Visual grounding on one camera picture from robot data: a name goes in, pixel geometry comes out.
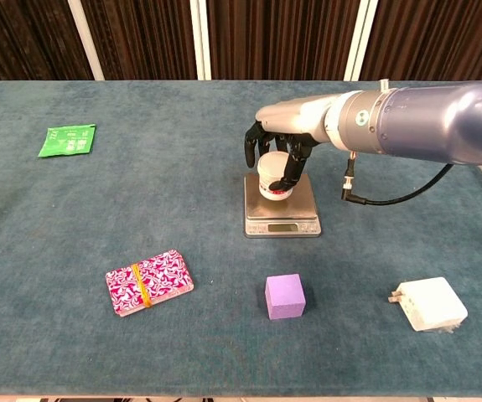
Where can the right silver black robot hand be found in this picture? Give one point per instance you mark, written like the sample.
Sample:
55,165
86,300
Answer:
295,117

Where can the white cream jar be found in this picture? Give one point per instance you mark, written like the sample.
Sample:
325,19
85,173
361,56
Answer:
271,169

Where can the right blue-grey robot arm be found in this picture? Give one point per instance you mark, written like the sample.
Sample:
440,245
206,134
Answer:
429,121

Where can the silver digital kitchen scale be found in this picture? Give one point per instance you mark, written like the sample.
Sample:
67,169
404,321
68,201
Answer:
280,213

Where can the purple foam cube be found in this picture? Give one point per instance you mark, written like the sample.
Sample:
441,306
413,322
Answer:
284,296

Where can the teal table cloth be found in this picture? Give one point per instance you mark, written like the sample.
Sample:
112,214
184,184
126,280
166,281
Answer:
140,209

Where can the pink patterned card deck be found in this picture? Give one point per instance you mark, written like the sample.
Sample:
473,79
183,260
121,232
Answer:
148,282

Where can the white power adapter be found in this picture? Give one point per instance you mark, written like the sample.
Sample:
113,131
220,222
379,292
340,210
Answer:
429,303

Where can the green foil sachet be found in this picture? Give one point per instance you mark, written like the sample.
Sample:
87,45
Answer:
66,141

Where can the white partition post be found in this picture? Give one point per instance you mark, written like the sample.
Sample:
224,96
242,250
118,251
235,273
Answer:
360,39
200,39
85,39

